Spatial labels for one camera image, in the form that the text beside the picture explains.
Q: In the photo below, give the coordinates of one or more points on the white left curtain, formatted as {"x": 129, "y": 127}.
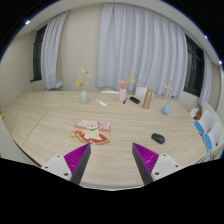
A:
{"x": 49, "y": 51}

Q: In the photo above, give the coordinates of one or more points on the dark window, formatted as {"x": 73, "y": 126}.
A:
{"x": 195, "y": 68}
{"x": 37, "y": 54}

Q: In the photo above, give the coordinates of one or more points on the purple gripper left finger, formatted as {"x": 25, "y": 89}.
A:
{"x": 71, "y": 166}

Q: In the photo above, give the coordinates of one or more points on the white remote control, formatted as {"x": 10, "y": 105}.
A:
{"x": 101, "y": 102}

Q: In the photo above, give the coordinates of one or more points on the right dark window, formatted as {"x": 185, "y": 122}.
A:
{"x": 195, "y": 68}

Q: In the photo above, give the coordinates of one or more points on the blue vase with flowers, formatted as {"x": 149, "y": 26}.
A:
{"x": 166, "y": 107}

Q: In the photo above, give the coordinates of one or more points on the white chair blue cushion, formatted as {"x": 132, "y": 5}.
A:
{"x": 203, "y": 124}

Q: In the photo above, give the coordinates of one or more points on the white right curtain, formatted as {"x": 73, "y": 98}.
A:
{"x": 207, "y": 80}

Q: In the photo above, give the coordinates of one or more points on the left dark window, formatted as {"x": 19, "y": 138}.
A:
{"x": 37, "y": 54}

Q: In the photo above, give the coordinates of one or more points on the black rectangular case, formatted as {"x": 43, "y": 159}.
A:
{"x": 135, "y": 100}

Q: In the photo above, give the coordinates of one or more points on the black computer mouse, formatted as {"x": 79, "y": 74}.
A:
{"x": 158, "y": 138}

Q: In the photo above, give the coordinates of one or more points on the cartoon dog mouse pad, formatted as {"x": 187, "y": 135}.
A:
{"x": 91, "y": 131}

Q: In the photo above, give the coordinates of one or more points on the low white chair back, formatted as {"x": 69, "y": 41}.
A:
{"x": 110, "y": 92}

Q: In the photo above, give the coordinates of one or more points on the pink vase with flowers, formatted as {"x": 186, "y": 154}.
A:
{"x": 123, "y": 87}

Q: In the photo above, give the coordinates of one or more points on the large white centre curtain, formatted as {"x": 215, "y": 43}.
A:
{"x": 139, "y": 43}

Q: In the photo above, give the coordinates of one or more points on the white chair behind table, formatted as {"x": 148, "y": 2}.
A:
{"x": 141, "y": 91}

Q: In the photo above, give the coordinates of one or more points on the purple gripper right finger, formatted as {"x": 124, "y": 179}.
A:
{"x": 153, "y": 166}

